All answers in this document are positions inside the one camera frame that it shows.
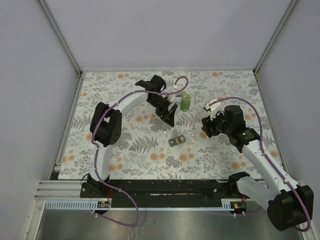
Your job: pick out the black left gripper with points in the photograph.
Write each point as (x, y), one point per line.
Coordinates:
(163, 113)

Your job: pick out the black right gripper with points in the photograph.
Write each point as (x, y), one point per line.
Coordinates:
(207, 123)

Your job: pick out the grey weekly pill organizer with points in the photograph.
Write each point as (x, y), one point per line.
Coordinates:
(177, 139)

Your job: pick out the green pill bottle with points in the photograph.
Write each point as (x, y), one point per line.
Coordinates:
(185, 104)

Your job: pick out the green bottle cap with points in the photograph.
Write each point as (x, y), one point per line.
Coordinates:
(186, 98)

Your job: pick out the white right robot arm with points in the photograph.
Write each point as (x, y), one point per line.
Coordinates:
(287, 203)

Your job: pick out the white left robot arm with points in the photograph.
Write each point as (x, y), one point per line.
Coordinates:
(106, 123)

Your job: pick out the floral table mat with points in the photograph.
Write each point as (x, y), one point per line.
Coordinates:
(141, 151)

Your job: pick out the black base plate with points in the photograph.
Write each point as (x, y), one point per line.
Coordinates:
(160, 189)

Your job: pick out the white cable duct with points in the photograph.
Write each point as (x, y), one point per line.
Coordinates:
(146, 204)

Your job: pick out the left aluminium corner post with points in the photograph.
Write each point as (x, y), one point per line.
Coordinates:
(58, 33)

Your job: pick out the aluminium corner post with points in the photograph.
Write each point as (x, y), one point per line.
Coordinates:
(275, 35)
(58, 33)

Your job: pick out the aluminium frame rail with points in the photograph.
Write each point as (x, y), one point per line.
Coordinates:
(58, 189)

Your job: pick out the right aluminium corner post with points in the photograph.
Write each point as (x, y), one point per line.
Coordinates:
(275, 35)

